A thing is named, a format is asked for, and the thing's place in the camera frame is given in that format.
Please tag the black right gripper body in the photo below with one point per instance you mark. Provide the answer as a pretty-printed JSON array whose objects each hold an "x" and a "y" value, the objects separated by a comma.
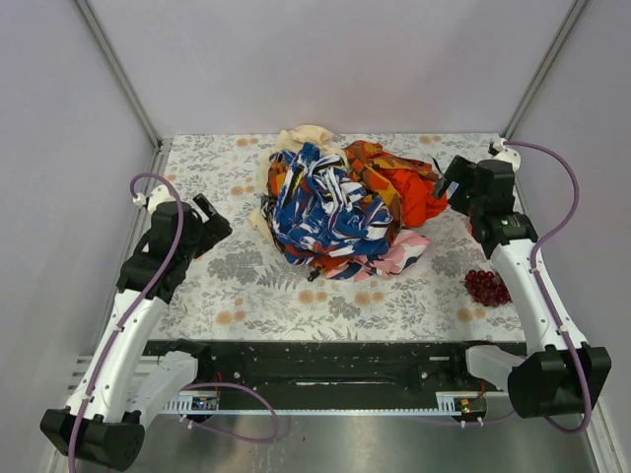
[{"x": 456, "y": 180}]

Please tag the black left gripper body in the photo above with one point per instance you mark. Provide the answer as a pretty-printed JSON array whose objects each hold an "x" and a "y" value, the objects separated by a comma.
[{"x": 208, "y": 227}]

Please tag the plain orange cloth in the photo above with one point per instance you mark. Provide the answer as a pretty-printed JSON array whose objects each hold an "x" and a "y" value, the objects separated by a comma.
[{"x": 415, "y": 188}]

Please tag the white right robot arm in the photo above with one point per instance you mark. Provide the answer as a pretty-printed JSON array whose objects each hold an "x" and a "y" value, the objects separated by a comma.
[{"x": 562, "y": 373}]

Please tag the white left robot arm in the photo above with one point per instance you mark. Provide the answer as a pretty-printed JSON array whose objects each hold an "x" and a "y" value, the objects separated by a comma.
[{"x": 105, "y": 419}]

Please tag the orange brown patterned cloth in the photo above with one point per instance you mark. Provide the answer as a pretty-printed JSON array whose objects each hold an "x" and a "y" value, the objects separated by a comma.
[{"x": 365, "y": 162}]

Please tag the pink floral cloth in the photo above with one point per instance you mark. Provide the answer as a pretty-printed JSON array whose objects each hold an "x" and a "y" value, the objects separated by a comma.
[{"x": 404, "y": 252}]

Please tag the cream cloth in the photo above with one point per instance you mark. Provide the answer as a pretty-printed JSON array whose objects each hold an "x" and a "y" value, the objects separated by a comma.
[{"x": 296, "y": 148}]

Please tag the blue white patterned cloth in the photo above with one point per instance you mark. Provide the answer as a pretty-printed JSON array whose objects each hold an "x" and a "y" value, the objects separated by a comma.
[{"x": 318, "y": 214}]

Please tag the floral table mat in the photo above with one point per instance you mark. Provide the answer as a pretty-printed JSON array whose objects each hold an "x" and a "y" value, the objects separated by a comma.
[{"x": 244, "y": 289}]

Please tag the red grape bunch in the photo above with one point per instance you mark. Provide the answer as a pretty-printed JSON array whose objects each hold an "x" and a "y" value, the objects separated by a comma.
[{"x": 486, "y": 288}]

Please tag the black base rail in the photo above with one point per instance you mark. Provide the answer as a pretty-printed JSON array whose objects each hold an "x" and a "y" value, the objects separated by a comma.
[{"x": 288, "y": 369}]

